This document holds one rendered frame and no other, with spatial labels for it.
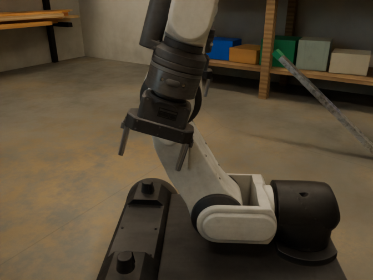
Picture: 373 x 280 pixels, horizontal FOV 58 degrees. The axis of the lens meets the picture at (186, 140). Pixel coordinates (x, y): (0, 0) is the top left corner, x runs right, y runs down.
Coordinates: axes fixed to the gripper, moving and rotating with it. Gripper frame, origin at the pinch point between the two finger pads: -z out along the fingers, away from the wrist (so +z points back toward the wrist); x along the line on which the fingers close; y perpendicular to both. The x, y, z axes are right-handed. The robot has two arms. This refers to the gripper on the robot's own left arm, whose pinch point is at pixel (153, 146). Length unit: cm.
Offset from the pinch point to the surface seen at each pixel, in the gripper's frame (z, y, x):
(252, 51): 5, -244, -64
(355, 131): -9, -115, -104
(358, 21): 54, -245, -141
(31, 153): -75, -118, 62
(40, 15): -31, -325, 147
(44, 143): -74, -132, 61
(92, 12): -20, -417, 116
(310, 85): 5, -128, -76
